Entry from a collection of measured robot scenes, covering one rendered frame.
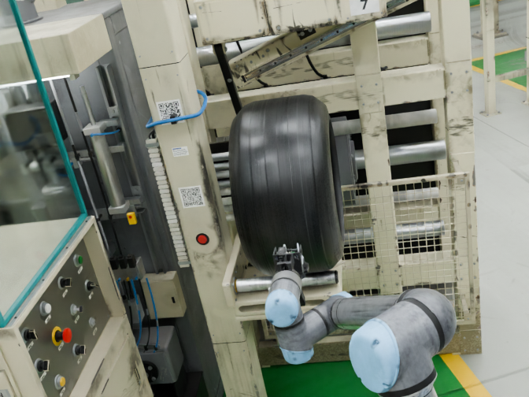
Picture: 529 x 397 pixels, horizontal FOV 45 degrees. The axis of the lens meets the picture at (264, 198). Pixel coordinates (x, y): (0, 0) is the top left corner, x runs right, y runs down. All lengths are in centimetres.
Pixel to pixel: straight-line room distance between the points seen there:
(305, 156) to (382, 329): 77
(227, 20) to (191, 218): 65
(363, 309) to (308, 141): 59
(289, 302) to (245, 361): 99
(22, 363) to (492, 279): 261
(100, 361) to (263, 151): 79
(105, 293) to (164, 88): 69
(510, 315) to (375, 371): 225
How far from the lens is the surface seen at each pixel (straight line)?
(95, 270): 210
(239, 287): 213
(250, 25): 212
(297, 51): 227
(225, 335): 236
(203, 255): 217
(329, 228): 187
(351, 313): 148
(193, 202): 208
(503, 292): 355
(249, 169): 183
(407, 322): 119
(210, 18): 214
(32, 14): 239
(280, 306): 145
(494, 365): 311
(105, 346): 207
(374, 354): 116
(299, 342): 153
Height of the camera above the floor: 206
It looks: 25 degrees down
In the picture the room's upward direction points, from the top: 11 degrees counter-clockwise
